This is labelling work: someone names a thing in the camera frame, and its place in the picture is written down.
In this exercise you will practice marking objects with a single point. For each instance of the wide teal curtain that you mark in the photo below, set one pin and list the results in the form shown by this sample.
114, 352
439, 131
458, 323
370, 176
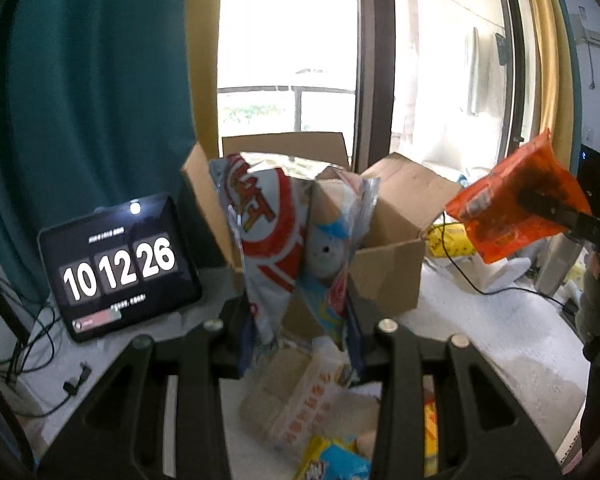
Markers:
80, 110

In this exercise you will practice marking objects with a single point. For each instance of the yellow blue snack packet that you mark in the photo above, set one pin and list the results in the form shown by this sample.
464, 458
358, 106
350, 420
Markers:
330, 460

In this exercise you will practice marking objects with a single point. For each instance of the black balcony railing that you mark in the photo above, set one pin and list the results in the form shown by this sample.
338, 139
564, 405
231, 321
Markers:
295, 91

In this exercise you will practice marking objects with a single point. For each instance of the yellow round object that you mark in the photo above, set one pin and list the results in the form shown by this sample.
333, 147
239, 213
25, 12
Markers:
455, 245

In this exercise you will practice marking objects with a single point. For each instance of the person's right forearm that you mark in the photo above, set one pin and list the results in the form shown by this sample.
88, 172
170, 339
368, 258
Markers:
590, 305

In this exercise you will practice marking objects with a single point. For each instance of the narrow teal curtain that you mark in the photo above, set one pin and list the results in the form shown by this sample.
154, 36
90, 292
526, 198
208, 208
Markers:
570, 85

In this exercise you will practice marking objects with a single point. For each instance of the beige snack packet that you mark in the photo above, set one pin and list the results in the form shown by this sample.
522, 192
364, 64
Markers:
290, 400

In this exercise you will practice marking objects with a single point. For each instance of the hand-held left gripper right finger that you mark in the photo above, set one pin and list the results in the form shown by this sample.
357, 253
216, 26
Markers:
380, 350

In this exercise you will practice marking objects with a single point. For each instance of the wide yellow curtain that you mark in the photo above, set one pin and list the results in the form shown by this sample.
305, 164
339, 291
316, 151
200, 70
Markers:
545, 60

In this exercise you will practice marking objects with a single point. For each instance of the hanging pale blue towel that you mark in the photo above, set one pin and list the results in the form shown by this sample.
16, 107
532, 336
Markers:
472, 70

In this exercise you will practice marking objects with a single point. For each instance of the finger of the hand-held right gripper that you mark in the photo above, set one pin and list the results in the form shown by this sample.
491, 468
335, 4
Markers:
570, 215

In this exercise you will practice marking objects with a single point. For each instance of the narrow yellow curtain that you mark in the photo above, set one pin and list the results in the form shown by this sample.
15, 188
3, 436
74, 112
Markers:
205, 60

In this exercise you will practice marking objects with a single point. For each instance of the cardboard box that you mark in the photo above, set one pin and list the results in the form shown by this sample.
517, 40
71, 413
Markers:
385, 270

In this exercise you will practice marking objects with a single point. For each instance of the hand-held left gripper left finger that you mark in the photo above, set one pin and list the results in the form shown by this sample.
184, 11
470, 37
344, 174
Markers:
235, 320

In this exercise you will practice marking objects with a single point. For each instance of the black tablet with clock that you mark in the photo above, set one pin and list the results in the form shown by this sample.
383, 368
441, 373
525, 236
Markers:
120, 265

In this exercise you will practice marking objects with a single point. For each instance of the white red chip bag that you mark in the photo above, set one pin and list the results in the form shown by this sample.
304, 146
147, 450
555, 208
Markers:
265, 220

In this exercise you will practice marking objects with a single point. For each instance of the black computer case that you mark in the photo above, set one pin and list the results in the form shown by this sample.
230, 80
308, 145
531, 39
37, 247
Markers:
591, 165

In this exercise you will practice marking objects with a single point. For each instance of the dark window frame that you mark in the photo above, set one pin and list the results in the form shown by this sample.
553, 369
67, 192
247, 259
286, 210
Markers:
372, 60

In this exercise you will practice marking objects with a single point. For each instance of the yellow red snack packet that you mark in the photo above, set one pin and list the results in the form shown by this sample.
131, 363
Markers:
431, 435

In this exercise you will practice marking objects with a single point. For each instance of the white fleece table cover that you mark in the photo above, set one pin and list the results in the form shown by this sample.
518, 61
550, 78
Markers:
505, 360

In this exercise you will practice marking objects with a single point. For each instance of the dark hanging cloth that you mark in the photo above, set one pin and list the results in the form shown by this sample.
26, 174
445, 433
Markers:
501, 50

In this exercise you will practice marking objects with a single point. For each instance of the orange snack packet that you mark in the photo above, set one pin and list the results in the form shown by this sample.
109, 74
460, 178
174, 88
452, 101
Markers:
500, 210

